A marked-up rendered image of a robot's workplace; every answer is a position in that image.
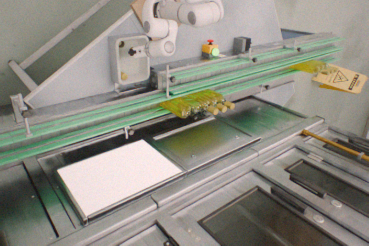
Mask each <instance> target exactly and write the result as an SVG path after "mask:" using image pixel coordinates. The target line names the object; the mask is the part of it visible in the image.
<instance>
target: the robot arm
mask: <svg viewBox="0 0 369 246"><path fill-rule="evenodd" d="M185 1H186V2H187V3H184V2H175V1H174V0H146V1H145V3H144V6H143V9H142V22H143V28H144V32H145V33H146V35H147V36H149V37H151V38H160V39H159V40H154V41H149V42H147V43H146V45H142V46H138V47H134V48H132V49H129V52H128V54H130V56H132V55H133V56H134V58H144V57H149V58H152V59H153V58H164V57H170V56H172V55H173V54H174V52H175V40H176V35H177V32H178V24H177V23H181V24H186V25H189V26H191V27H195V28H198V27H204V26H208V25H211V24H214V23H218V22H219V21H221V20H222V18H223V16H224V10H223V6H222V2H221V0H185ZM202 1H204V2H205V4H200V5H192V4H194V3H197V2H202ZM155 2H159V3H158V6H157V7H156V12H157V16H158V18H154V17H153V12H152V7H153V3H155Z"/></svg>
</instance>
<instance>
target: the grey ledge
mask: <svg viewBox="0 0 369 246"><path fill-rule="evenodd" d="M293 79H294V74H292V75H289V76H286V77H282V78H280V79H276V80H274V81H271V82H268V83H265V84H264V85H269V86H270V89H269V90H272V89H275V88H278V87H281V86H285V85H288V84H290V83H293V82H295V81H294V80H293ZM269 90H267V89H265V88H264V87H263V88H262V93H263V92H266V91H269ZM252 94H254V95H257V94H260V87H259V86H255V87H251V88H248V89H245V90H241V91H238V92H235V93H231V94H228V95H225V96H224V97H225V98H226V101H229V102H232V101H235V100H238V99H241V98H243V97H246V96H249V95H252Z"/></svg>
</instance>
